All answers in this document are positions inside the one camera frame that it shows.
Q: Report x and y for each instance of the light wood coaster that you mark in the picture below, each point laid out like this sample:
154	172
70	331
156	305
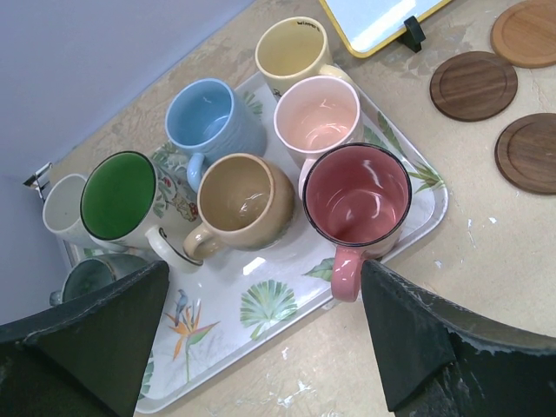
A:
524	34

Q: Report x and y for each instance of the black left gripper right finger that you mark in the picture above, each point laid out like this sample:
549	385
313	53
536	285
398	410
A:
436	358

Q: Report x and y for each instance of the red floral mug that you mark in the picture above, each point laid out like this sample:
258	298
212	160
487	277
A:
356	196

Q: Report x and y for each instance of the floral serving tray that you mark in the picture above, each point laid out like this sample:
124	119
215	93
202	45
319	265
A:
239	300

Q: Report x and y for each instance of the grey stoneware cup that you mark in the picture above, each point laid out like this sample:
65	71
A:
94	273

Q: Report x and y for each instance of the white mug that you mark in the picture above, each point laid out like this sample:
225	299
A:
61	214

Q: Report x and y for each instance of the yellow-framed whiteboard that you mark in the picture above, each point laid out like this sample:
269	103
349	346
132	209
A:
367	26

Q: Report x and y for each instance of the pink mug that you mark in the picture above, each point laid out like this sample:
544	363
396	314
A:
316	115

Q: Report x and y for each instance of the pale yellow mug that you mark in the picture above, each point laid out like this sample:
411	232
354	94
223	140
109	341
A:
292	50

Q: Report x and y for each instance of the light blue mug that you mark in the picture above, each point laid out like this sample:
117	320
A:
208	120

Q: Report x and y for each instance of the green interior mug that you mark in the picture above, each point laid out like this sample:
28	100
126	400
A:
131	201

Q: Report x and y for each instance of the tan stoneware mug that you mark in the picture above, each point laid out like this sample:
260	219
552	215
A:
245	203

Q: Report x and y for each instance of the dark walnut coaster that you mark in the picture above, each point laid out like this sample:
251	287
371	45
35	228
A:
525	153
473	86

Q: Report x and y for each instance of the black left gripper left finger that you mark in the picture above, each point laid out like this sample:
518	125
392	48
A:
84	357

